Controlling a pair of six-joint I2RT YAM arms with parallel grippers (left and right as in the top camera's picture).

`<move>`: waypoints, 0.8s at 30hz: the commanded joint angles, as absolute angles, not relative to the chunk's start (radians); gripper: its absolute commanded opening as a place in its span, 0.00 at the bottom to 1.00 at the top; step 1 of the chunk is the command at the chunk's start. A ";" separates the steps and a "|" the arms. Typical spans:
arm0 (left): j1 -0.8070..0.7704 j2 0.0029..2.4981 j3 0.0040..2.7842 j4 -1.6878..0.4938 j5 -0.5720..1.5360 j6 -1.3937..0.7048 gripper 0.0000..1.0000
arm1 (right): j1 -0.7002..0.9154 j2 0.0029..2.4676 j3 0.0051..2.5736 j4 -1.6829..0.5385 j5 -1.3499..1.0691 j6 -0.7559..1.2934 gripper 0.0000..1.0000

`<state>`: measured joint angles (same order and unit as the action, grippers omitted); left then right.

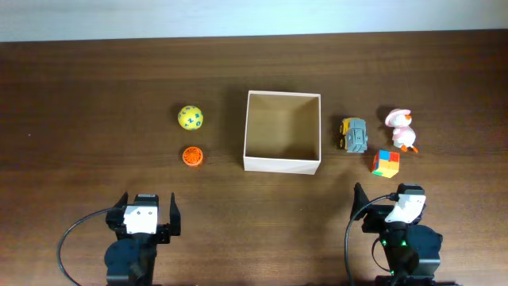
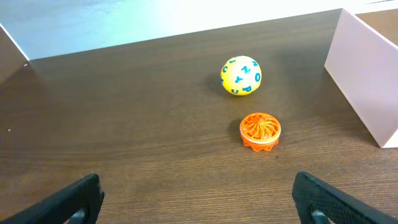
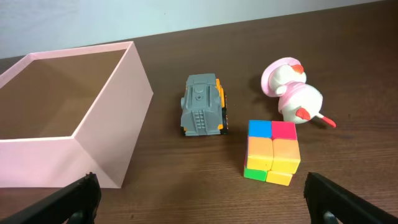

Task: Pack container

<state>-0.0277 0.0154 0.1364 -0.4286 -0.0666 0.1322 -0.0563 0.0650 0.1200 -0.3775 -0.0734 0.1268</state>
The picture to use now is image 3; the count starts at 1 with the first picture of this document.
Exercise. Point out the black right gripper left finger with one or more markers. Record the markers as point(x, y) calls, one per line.
point(76, 203)

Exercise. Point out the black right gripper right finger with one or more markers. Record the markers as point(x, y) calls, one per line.
point(329, 202)

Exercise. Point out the colourful puzzle cube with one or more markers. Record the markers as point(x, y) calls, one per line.
point(273, 153)

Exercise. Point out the white duck toy pink hat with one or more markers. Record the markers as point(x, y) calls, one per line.
point(299, 102)

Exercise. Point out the grey and yellow toy truck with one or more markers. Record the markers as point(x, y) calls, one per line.
point(203, 106)

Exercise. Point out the pink open box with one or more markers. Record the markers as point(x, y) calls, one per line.
point(65, 113)

